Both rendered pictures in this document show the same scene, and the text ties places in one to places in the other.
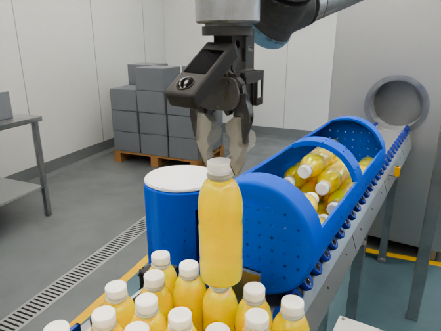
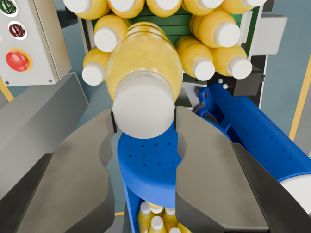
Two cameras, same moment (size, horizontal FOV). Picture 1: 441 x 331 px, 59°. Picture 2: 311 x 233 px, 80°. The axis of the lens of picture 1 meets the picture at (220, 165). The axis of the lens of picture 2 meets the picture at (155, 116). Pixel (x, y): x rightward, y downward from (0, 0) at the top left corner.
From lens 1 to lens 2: 0.52 m
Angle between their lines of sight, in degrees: 45
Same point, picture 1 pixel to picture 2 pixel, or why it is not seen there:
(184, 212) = (269, 165)
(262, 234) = (165, 144)
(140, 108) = not seen: outside the picture
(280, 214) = (149, 164)
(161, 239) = (276, 139)
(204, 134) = (200, 151)
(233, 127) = (71, 193)
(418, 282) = not seen: hidden behind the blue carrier
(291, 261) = not seen: hidden behind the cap
